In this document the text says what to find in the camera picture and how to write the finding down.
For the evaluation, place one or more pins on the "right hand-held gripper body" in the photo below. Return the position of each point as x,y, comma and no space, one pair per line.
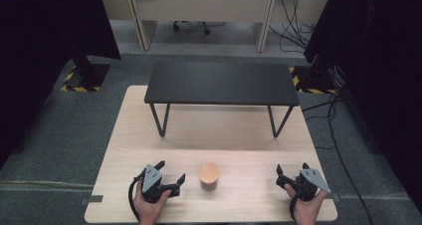
312,180

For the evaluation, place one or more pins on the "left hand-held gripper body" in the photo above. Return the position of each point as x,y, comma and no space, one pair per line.
151,179

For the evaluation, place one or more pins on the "round wooden cylinder block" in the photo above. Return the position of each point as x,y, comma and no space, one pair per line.
209,175

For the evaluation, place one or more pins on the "person's left hand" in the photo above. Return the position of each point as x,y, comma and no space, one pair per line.
149,211

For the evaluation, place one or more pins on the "person's right hand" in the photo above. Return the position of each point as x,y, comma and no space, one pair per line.
307,213

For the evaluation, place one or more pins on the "grey floor tape piece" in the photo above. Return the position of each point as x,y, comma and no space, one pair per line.
92,200

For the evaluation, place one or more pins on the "black stand base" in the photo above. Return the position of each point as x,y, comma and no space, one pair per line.
312,80
88,75

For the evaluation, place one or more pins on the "black riser shelf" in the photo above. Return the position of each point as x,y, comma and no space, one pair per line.
220,84

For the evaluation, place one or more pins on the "black curtain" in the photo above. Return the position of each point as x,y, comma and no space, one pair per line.
40,52
381,69

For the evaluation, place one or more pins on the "black office chair base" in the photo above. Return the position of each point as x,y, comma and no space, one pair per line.
190,25

